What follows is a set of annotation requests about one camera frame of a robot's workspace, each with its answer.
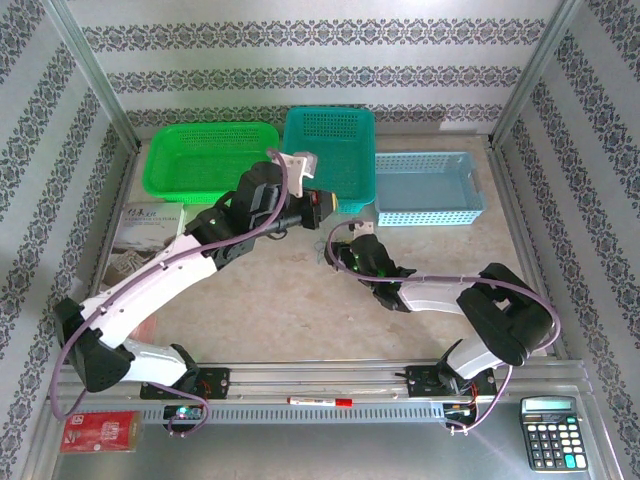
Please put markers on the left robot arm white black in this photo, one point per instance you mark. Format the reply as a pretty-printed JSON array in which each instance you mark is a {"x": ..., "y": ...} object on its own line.
[{"x": 150, "y": 285}]

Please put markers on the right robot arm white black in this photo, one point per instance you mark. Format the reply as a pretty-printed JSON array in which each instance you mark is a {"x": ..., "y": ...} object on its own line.
[{"x": 432, "y": 298}]

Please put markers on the teal plastic basket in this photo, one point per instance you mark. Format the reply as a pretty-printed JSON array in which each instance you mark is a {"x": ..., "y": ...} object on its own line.
[{"x": 345, "y": 165}]

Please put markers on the light blue plastic basket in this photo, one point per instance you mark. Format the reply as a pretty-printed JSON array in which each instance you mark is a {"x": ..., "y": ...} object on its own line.
[{"x": 425, "y": 195}]

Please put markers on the green plastic basket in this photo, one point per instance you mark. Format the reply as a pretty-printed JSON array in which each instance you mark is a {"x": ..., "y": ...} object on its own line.
[{"x": 170, "y": 165}]

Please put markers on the white book with photo cover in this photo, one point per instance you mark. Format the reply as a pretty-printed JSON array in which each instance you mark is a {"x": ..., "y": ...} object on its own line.
[{"x": 145, "y": 230}]

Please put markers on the white red marker pen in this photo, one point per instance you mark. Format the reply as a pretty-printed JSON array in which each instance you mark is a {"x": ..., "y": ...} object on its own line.
[{"x": 315, "y": 401}]

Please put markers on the pink red booklet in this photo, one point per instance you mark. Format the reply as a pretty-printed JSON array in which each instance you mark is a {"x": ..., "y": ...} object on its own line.
[{"x": 146, "y": 327}]

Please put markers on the small controller board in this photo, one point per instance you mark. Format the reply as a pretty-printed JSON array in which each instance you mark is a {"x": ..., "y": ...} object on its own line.
[
  {"x": 460, "y": 411},
  {"x": 182, "y": 413}
]

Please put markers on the black desk calculator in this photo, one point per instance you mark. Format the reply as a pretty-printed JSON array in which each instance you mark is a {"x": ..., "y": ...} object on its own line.
[{"x": 552, "y": 440}]

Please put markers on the red flat box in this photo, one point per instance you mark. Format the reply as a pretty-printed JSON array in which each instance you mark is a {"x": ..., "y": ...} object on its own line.
[{"x": 100, "y": 432}]

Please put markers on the aluminium linear rail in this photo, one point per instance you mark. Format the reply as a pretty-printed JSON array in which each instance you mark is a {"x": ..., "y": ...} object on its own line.
[{"x": 320, "y": 375}]

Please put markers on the aluminium table side rail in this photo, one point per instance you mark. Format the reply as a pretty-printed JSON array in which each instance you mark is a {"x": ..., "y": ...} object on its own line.
[{"x": 127, "y": 175}]

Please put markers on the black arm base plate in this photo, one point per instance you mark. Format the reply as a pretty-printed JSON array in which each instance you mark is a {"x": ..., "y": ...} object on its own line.
[
  {"x": 422, "y": 380},
  {"x": 215, "y": 382}
]

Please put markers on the aluminium frame post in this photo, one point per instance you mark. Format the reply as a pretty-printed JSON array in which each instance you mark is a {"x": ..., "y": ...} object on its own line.
[
  {"x": 96, "y": 75},
  {"x": 534, "y": 75}
]

